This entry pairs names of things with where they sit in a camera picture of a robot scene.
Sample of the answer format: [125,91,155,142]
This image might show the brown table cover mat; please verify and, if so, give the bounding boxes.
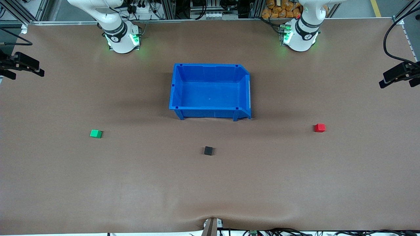
[0,18,420,235]

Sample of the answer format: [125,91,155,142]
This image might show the slanted aluminium frame bar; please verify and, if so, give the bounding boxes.
[7,0,50,23]

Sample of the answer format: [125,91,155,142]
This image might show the white power strip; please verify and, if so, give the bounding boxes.
[131,3,152,16]

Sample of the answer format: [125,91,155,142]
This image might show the metal table edge clamp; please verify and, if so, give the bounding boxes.
[201,217,224,236]

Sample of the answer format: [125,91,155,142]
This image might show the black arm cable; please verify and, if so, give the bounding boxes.
[0,28,33,46]
[383,16,420,66]

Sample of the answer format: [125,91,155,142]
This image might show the aluminium table edge rail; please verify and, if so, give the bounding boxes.
[29,18,402,26]

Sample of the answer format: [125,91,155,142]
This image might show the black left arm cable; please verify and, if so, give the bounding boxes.
[383,16,420,66]

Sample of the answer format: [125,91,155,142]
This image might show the blue plastic storage bin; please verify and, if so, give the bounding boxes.
[169,63,252,122]

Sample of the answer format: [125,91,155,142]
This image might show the black cable bundle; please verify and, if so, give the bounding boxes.
[241,227,420,236]

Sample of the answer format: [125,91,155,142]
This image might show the aluminium frame post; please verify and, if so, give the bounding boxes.
[250,0,263,18]
[164,0,176,19]

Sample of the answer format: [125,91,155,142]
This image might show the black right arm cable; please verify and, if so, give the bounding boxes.
[0,28,33,46]

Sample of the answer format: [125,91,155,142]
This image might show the perforated metal side rail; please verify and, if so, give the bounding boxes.
[401,23,420,62]

